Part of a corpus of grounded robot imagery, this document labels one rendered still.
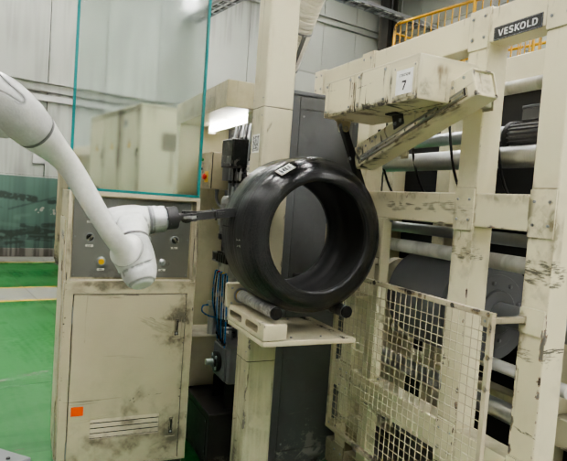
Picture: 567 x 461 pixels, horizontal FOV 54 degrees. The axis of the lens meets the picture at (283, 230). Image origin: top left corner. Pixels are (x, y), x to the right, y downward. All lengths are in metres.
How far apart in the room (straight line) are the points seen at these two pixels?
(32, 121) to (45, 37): 9.65
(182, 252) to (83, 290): 0.45
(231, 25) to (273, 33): 10.20
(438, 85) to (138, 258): 1.09
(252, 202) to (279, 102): 0.58
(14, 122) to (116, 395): 1.48
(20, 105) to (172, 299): 1.34
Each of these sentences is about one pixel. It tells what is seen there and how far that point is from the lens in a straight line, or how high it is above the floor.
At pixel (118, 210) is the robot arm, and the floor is 1.22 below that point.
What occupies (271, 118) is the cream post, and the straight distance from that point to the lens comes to 2.26.
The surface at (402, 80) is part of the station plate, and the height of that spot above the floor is 1.70.
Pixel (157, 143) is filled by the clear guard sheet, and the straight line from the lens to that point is 2.48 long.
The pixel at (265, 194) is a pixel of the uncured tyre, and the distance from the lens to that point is 1.84.
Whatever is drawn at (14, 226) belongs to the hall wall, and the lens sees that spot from 10.65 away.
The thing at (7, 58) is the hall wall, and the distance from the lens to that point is 10.87.
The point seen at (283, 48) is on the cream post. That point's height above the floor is 1.89.
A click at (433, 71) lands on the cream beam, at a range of 1.91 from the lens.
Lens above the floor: 1.28
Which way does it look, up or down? 3 degrees down
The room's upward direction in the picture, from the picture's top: 4 degrees clockwise
